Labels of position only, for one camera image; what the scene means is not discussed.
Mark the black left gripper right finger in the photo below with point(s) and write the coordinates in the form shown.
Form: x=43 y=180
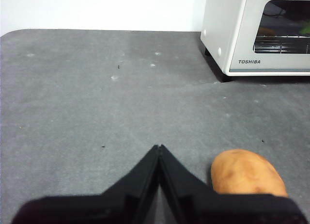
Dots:
x=230 y=209

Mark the white Toshiba toaster oven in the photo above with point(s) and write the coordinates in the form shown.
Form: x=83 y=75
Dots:
x=218 y=27

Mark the purple eggplant with green stem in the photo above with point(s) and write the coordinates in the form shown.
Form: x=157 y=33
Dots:
x=306 y=28

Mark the brown potato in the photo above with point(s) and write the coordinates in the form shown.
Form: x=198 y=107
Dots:
x=247 y=171

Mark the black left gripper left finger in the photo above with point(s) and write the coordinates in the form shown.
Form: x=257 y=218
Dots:
x=84 y=209

